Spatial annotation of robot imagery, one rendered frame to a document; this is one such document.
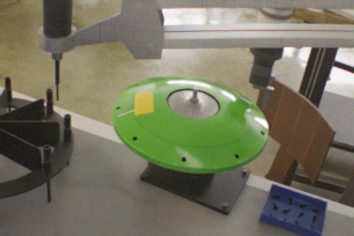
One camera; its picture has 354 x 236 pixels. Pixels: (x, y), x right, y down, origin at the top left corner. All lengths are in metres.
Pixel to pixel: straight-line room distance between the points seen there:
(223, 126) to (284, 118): 0.64
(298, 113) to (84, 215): 0.79
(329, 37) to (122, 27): 0.26
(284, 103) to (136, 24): 0.97
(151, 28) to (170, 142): 0.31
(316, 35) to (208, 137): 0.33
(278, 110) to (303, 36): 0.92
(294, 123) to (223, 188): 0.55
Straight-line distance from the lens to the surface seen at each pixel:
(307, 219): 1.00
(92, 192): 0.96
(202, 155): 0.83
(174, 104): 0.91
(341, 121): 2.63
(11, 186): 0.87
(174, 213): 0.94
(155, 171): 0.97
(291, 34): 0.61
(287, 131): 1.51
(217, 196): 0.98
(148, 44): 0.58
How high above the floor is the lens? 1.59
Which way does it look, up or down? 35 degrees down
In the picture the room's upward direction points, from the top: 9 degrees clockwise
